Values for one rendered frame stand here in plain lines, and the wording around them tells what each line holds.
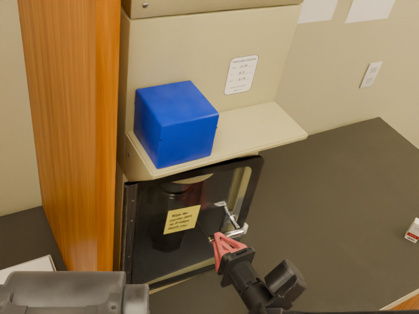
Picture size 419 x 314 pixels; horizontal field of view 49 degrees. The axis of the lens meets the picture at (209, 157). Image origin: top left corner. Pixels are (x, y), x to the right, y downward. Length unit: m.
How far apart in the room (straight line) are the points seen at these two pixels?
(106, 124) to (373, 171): 1.33
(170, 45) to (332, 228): 0.97
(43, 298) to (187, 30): 0.52
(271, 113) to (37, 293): 0.67
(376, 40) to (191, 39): 1.19
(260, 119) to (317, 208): 0.75
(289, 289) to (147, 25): 0.55
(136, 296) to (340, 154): 1.57
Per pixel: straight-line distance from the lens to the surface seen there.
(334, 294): 1.39
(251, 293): 0.96
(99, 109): 0.63
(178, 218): 1.01
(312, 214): 1.56
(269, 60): 0.87
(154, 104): 0.71
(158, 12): 0.70
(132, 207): 0.93
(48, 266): 1.27
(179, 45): 0.75
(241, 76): 0.85
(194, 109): 0.71
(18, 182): 1.41
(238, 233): 1.07
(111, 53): 0.59
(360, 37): 1.78
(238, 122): 0.86
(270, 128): 0.87
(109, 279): 0.32
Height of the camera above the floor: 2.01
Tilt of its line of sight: 41 degrees down
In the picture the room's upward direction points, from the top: 12 degrees clockwise
